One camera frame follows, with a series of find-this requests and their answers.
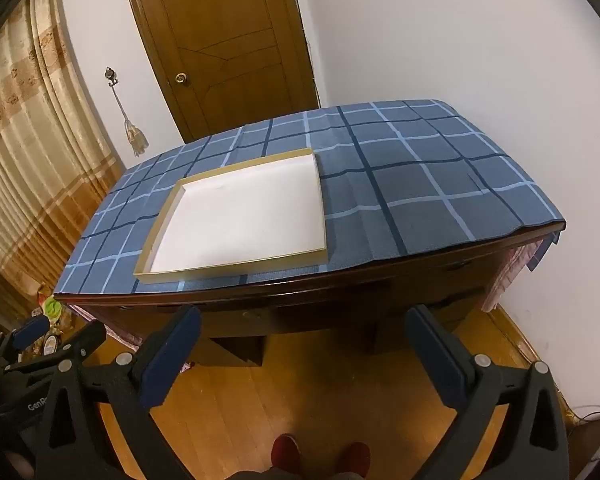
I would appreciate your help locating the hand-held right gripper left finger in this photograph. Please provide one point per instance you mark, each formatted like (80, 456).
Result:
(172, 355)

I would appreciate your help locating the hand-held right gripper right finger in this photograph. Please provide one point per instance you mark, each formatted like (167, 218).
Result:
(437, 360)

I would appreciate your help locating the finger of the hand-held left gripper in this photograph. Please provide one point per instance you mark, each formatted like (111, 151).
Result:
(30, 331)
(75, 345)

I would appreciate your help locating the shallow white cardboard box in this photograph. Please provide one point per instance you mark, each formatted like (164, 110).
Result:
(240, 210)

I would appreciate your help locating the yellow green object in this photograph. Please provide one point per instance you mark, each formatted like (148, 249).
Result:
(50, 306)

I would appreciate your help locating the dark wooden desk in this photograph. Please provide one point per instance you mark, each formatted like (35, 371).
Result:
(330, 305)

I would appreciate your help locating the person's red right shoe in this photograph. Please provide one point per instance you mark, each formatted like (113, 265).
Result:
(354, 457)

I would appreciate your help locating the person's red shoe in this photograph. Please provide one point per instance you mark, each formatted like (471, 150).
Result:
(354, 457)
(286, 455)

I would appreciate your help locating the person's red left shoe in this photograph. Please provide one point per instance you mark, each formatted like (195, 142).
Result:
(286, 455)

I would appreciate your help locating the blue plaid tablecloth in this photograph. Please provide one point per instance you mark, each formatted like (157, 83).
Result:
(405, 185)

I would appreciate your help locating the beige patterned curtain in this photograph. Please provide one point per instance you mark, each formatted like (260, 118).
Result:
(30, 135)

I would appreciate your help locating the curtain tassel tieback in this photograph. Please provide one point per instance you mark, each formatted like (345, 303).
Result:
(136, 140)

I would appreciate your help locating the brass door knob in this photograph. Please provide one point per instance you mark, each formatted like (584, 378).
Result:
(181, 78)

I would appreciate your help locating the brown wooden door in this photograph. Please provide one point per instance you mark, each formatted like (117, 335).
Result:
(220, 35)

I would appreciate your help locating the metal wall hook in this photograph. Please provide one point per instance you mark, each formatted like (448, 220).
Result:
(111, 74)

